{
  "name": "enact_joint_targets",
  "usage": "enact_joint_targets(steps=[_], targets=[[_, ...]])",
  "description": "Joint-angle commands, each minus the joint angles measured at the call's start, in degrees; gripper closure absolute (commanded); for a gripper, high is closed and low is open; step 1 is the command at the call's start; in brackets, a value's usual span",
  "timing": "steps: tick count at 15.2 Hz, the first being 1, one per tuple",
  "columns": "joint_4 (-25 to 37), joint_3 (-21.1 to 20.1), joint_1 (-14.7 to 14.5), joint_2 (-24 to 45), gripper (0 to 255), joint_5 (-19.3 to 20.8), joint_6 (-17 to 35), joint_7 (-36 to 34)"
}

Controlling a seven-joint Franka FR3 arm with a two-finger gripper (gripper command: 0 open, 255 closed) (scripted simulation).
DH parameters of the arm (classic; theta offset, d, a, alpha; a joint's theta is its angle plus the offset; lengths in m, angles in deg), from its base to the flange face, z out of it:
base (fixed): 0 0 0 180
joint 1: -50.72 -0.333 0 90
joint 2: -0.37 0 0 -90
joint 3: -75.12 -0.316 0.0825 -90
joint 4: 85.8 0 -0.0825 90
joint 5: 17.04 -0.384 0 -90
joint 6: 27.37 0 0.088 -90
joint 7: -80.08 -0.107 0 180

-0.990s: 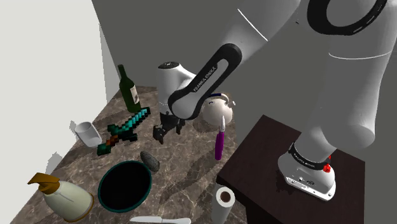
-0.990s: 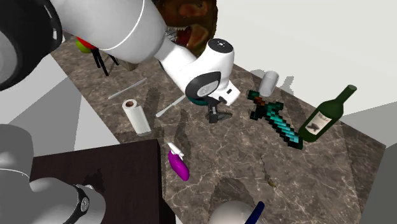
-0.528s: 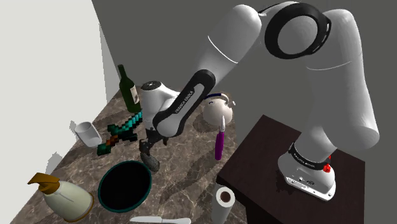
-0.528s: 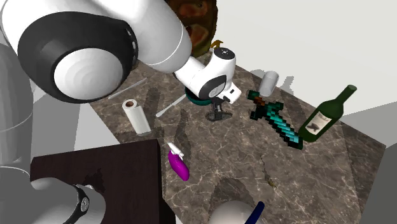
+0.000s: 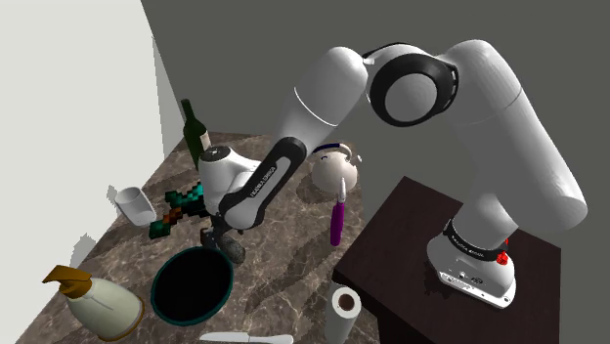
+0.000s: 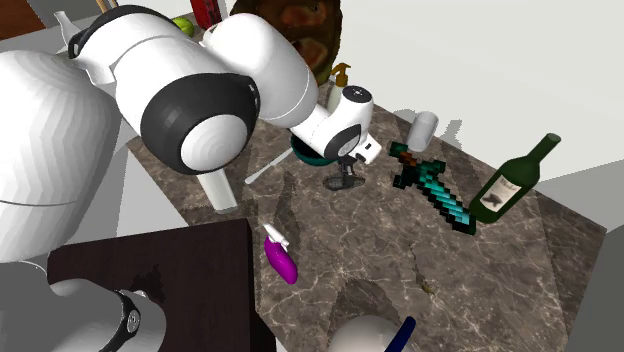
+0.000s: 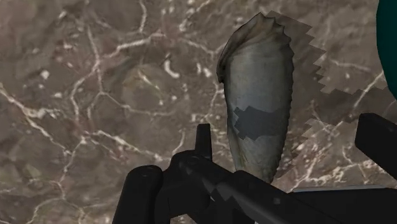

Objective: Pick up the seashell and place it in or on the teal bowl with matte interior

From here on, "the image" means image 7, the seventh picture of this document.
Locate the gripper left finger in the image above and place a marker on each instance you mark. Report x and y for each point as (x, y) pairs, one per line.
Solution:
(186, 173)

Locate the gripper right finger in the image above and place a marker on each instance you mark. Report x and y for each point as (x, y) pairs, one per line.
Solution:
(378, 139)

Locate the teal round object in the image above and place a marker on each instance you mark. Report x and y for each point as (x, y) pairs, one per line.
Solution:
(388, 40)

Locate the grey ridged seashell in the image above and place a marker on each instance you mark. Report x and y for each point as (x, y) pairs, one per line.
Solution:
(259, 83)

